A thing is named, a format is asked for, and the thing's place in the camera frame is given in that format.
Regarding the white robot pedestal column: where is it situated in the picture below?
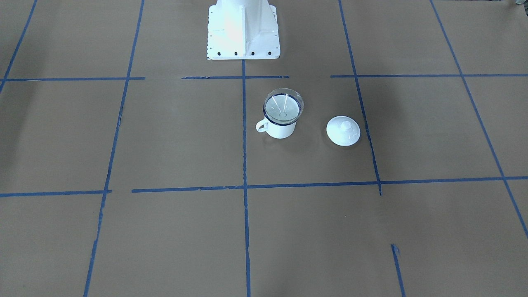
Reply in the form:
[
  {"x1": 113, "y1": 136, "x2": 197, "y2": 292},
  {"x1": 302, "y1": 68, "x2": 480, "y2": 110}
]
[{"x1": 206, "y1": 0, "x2": 281, "y2": 60}]

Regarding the clear glass funnel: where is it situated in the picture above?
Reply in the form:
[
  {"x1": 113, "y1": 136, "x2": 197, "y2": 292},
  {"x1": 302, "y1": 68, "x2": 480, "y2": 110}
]
[{"x1": 263, "y1": 88, "x2": 305, "y2": 126}]

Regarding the brown paper table cover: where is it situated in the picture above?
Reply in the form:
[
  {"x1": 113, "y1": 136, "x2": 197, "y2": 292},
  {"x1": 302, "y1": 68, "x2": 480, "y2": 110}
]
[{"x1": 1, "y1": 0, "x2": 527, "y2": 297}]

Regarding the white mug lid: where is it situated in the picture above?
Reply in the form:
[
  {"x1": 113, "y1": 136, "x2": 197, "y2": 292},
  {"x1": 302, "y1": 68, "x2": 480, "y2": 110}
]
[{"x1": 326, "y1": 116, "x2": 361, "y2": 146}]

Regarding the white enamel mug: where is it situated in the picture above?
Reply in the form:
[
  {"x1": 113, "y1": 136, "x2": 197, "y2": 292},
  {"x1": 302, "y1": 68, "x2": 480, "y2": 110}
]
[{"x1": 256, "y1": 118, "x2": 297, "y2": 139}]

